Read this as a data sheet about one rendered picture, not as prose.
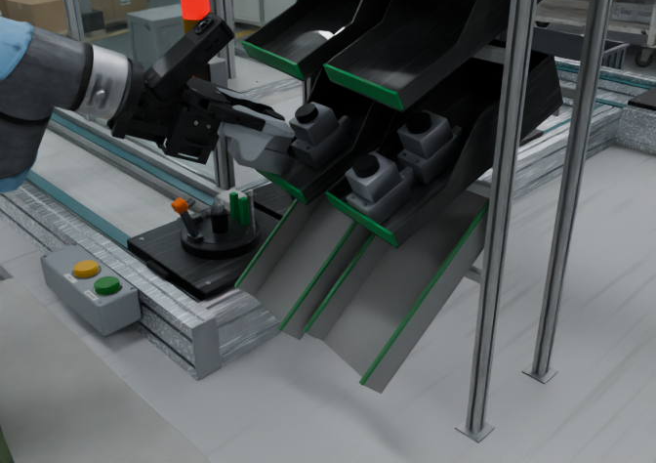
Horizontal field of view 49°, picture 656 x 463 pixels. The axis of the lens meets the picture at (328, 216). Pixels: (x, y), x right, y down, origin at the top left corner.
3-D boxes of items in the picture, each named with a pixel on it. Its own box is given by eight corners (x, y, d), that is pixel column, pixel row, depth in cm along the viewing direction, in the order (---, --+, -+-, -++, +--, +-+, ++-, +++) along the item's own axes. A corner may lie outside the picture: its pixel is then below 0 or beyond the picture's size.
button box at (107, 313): (103, 337, 113) (98, 305, 110) (45, 285, 126) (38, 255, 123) (143, 318, 117) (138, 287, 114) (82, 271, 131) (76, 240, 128)
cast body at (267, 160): (237, 165, 88) (259, 113, 86) (226, 150, 92) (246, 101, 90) (294, 179, 93) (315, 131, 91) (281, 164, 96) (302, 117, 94)
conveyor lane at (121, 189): (212, 349, 116) (206, 298, 112) (4, 190, 170) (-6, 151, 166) (336, 281, 134) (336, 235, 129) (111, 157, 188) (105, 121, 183)
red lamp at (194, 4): (192, 21, 126) (189, -8, 124) (177, 17, 130) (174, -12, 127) (216, 16, 130) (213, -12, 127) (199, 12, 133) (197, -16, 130)
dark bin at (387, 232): (396, 249, 80) (376, 203, 75) (331, 206, 90) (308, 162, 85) (563, 105, 87) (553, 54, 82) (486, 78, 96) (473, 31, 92)
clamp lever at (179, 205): (193, 240, 121) (176, 207, 116) (187, 235, 122) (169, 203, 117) (210, 227, 122) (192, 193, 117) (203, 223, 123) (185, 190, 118)
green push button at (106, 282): (102, 302, 112) (101, 292, 111) (91, 292, 115) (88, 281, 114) (125, 292, 115) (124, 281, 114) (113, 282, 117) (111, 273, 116)
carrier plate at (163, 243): (206, 304, 112) (204, 292, 111) (127, 248, 127) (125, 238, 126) (317, 249, 127) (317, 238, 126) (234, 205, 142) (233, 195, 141)
